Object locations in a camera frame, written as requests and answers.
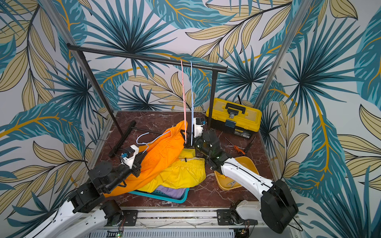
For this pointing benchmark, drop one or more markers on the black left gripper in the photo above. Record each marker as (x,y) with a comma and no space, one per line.
(137,165)

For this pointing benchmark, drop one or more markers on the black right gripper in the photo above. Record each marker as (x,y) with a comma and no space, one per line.
(199,141)

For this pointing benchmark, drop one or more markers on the orange shorts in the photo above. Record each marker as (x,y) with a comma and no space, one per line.
(161,153)

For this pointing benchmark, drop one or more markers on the yellow shorts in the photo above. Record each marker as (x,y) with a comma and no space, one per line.
(186,172)

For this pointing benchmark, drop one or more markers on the purple shorts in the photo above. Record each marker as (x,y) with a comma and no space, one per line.
(172,192)

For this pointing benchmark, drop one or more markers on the silver metal clothespin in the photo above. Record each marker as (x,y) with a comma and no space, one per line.
(231,184)

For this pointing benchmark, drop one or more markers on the white wire hanger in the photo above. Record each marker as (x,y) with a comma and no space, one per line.
(192,104)

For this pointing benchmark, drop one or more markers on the pink wire hanger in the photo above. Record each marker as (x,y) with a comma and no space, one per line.
(184,96)

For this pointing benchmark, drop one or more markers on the blue wire hanger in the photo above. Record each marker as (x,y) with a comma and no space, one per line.
(145,144)

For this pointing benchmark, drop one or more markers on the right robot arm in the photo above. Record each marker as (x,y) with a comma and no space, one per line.
(276,206)

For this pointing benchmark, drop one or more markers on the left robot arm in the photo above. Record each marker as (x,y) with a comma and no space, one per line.
(86,208)

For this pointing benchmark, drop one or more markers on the teal plastic basket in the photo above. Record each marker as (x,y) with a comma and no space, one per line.
(161,196)

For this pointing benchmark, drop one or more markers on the black clothes rack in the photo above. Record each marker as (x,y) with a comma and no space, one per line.
(215,69)

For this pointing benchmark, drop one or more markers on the yellow black plastic toolbox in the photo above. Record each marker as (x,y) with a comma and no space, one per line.
(235,118)

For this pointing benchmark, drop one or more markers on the yellow plastic tray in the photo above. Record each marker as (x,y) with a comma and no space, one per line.
(239,171)

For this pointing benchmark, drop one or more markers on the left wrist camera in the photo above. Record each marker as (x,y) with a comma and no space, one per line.
(128,156)

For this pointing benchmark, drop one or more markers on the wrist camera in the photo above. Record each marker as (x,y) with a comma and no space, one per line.
(128,156)
(198,125)

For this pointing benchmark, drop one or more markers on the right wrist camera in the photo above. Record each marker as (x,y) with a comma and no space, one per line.
(198,125)

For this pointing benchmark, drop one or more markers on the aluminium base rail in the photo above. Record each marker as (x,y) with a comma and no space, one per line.
(172,222)

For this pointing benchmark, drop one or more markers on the orange handled screwdriver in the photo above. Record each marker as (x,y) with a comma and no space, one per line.
(238,149)

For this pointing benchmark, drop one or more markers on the black handled screwdriver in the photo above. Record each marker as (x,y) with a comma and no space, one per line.
(247,148)

